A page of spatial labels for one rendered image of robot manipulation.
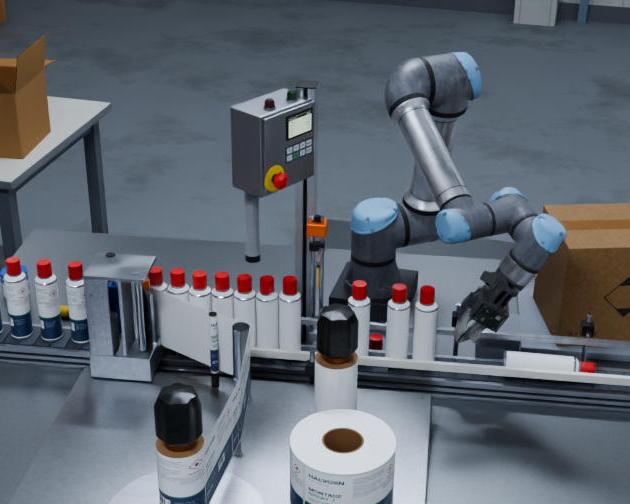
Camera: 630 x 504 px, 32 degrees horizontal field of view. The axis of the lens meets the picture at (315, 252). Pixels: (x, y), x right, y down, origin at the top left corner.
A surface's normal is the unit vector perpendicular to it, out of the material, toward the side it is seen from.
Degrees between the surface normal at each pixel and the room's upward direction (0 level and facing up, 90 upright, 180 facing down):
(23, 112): 90
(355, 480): 90
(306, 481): 90
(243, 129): 90
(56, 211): 0
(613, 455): 0
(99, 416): 0
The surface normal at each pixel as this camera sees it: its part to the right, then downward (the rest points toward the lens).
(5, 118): -0.18, 0.46
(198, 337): -0.59, 0.37
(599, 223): 0.01, -0.88
